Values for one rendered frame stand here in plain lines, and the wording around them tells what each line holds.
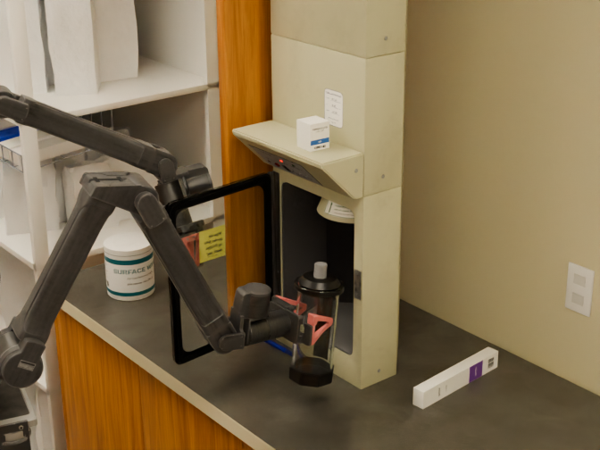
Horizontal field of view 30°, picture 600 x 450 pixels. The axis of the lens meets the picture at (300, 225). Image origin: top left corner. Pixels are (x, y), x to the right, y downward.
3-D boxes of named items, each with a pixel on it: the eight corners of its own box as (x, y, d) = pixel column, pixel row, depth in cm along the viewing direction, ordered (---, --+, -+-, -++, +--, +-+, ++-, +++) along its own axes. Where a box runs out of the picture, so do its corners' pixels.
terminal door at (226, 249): (273, 325, 276) (270, 171, 261) (175, 367, 256) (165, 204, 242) (271, 323, 276) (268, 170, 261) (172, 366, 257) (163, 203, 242)
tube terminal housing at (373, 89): (351, 311, 294) (354, 18, 265) (438, 356, 271) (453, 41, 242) (275, 338, 280) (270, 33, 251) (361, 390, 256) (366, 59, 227)
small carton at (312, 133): (315, 142, 242) (315, 115, 240) (329, 147, 238) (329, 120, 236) (296, 145, 240) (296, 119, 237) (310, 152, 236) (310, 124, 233)
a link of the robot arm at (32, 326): (86, 150, 206) (103, 170, 198) (147, 175, 214) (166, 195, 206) (-19, 356, 213) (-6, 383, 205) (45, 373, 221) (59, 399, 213)
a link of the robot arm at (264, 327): (229, 339, 235) (245, 352, 231) (233, 310, 232) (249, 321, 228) (256, 332, 239) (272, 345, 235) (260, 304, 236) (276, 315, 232)
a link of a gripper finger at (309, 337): (319, 298, 244) (285, 306, 238) (340, 310, 239) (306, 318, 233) (316, 327, 246) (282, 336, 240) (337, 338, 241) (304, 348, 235)
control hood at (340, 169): (271, 160, 262) (270, 119, 258) (364, 197, 239) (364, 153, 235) (231, 170, 256) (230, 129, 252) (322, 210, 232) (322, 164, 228)
